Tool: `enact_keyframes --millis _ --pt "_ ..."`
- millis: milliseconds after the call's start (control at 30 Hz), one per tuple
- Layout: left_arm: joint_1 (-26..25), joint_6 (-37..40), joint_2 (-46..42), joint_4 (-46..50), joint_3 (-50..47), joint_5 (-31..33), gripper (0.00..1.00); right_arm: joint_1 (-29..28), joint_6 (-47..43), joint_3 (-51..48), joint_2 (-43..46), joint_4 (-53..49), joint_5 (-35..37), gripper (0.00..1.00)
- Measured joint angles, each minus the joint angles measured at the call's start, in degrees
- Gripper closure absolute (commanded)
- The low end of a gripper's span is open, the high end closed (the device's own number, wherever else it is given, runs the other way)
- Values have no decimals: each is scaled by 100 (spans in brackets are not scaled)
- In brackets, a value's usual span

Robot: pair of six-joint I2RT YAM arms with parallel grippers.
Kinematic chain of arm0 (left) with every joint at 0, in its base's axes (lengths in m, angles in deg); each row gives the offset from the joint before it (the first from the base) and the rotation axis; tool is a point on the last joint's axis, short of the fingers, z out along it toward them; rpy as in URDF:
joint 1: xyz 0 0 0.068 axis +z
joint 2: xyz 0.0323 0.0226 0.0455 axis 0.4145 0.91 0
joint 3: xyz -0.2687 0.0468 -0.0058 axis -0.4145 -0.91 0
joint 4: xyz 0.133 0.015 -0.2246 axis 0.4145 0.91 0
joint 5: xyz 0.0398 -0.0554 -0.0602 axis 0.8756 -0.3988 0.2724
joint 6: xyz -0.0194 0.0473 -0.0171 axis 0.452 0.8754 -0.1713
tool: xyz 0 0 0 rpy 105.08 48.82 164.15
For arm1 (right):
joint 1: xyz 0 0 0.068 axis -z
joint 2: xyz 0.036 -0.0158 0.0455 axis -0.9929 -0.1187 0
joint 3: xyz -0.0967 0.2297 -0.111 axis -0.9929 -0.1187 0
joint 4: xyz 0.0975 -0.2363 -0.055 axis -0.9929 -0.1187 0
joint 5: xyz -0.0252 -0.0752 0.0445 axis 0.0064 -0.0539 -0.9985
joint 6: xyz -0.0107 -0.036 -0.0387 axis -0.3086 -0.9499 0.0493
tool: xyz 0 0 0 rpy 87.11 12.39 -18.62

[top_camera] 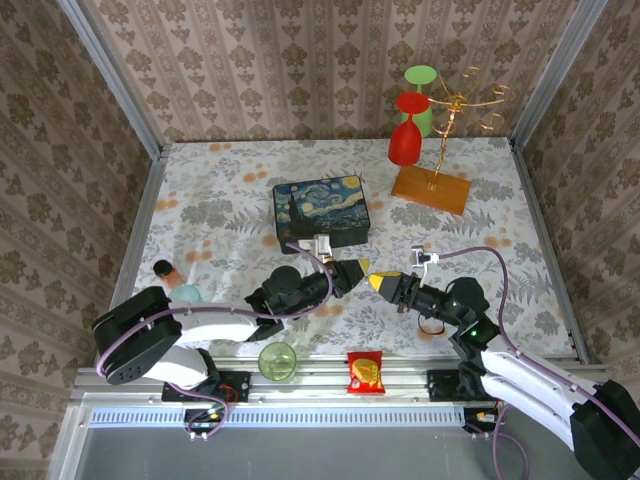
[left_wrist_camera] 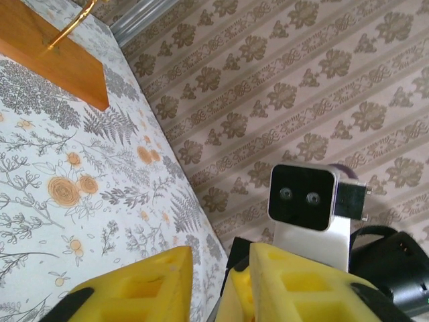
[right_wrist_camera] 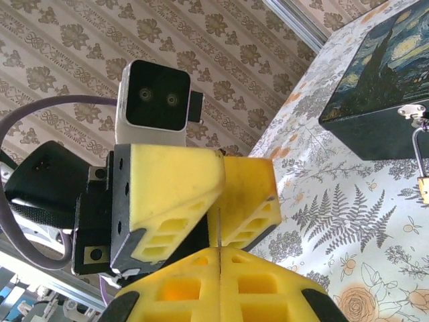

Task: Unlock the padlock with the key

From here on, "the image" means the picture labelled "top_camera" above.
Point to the starry night tin box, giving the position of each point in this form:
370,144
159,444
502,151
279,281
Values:
320,202

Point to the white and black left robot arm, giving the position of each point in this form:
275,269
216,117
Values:
150,330

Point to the clear green plastic cup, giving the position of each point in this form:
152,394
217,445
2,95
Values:
277,362

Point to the red snack packet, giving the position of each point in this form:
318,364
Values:
366,372

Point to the floral tablecloth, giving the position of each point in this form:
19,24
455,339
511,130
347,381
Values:
225,200

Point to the red plastic wine glass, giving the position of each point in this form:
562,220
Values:
406,142

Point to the green plastic wine glass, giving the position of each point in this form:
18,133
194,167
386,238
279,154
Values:
422,75

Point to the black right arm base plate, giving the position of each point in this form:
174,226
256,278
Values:
445,385

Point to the aluminium frame front rail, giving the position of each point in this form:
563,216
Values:
320,385

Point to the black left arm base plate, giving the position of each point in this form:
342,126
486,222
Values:
235,387

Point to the aluminium frame corner post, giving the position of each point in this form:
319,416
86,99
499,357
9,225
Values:
555,75
115,75

